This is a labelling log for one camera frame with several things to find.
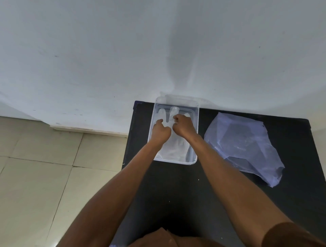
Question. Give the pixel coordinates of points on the person's left fingers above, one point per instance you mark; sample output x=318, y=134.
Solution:
x=159, y=122

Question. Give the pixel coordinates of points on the person's right hand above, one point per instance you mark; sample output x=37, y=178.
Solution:
x=184, y=127

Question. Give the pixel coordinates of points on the clear plastic container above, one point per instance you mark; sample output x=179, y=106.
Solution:
x=152, y=127

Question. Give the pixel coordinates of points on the person's right fingers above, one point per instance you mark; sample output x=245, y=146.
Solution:
x=178, y=118

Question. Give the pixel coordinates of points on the brown shirt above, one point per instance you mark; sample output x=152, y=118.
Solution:
x=293, y=236

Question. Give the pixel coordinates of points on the person's left forearm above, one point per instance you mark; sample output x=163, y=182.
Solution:
x=114, y=198

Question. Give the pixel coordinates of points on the person's left hand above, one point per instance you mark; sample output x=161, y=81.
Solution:
x=161, y=133

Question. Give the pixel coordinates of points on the white disposable glove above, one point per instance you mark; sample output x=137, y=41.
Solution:
x=175, y=148

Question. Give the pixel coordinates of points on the person's right forearm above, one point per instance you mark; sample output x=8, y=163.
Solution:
x=236, y=193

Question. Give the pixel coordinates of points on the clear plastic bag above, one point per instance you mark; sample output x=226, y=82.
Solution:
x=242, y=147

